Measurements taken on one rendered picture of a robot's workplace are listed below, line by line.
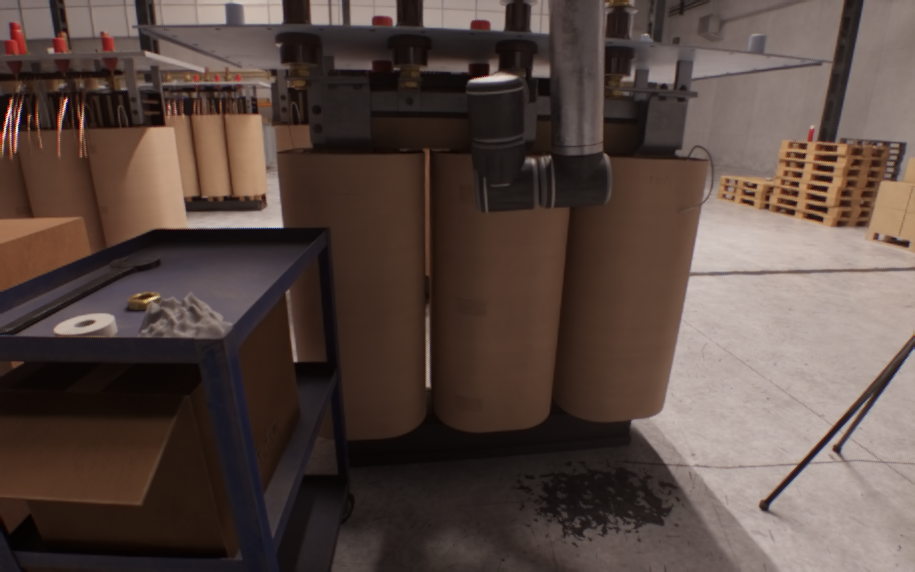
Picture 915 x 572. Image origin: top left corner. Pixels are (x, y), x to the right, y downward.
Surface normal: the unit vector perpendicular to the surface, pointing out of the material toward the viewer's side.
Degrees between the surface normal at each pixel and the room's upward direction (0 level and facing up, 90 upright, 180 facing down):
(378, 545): 0
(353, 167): 90
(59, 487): 26
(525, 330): 90
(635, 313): 90
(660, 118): 90
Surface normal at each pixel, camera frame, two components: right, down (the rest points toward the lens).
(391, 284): 0.46, 0.30
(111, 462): 0.03, -0.70
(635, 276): 0.13, 0.33
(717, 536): 0.02, -0.95
